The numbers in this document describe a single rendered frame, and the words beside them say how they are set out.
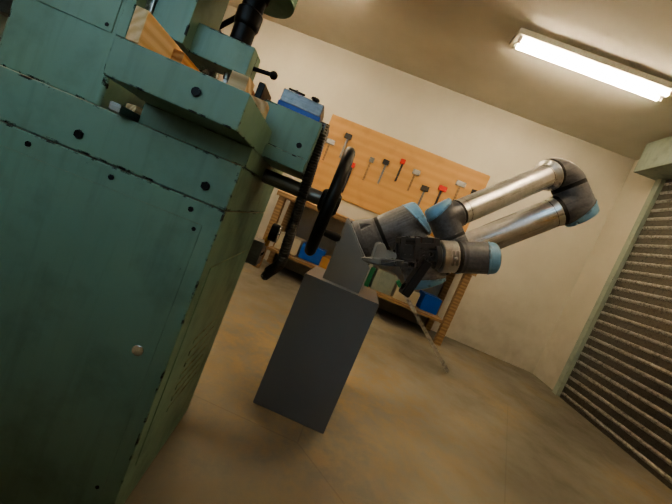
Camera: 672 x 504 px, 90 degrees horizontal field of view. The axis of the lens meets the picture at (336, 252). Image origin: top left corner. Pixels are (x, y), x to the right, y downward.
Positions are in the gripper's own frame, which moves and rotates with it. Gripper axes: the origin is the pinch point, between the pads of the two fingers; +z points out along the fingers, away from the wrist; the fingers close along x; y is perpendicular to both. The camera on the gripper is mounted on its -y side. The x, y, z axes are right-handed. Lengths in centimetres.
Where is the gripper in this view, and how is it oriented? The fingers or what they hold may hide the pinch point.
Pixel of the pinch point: (366, 261)
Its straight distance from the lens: 92.3
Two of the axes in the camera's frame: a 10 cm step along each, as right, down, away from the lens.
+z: -10.0, -0.4, -0.5
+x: 0.5, 1.0, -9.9
